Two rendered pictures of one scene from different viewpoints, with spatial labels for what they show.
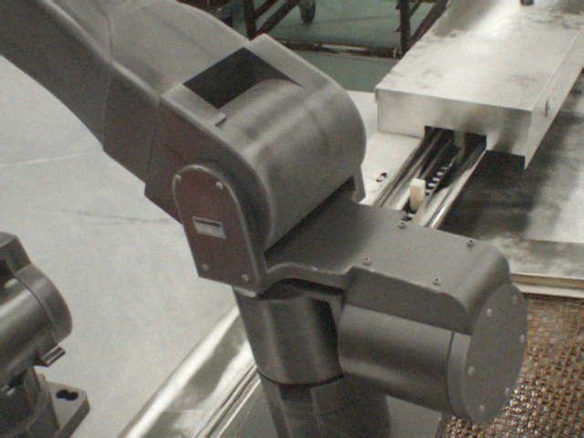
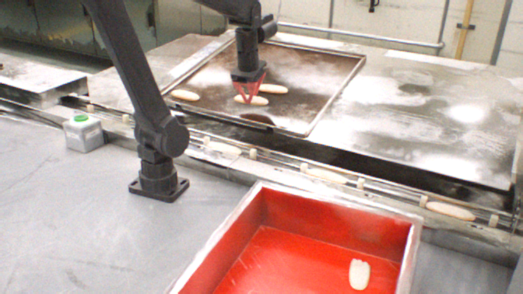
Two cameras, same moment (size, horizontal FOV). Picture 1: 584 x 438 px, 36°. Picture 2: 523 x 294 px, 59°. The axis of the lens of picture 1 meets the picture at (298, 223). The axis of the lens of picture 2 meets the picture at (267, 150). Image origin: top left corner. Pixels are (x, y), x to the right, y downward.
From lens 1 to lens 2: 122 cm
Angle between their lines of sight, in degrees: 77
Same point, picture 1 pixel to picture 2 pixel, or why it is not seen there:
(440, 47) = (20, 82)
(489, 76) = (55, 77)
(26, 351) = not seen: hidden behind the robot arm
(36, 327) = not seen: hidden behind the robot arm
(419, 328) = (269, 22)
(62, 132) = not seen: outside the picture
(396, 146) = (57, 108)
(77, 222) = (17, 187)
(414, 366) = (272, 27)
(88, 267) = (61, 181)
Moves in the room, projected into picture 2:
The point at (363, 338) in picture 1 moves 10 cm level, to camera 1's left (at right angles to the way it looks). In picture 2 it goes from (266, 28) to (268, 38)
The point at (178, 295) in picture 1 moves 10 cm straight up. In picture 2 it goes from (98, 161) to (92, 126)
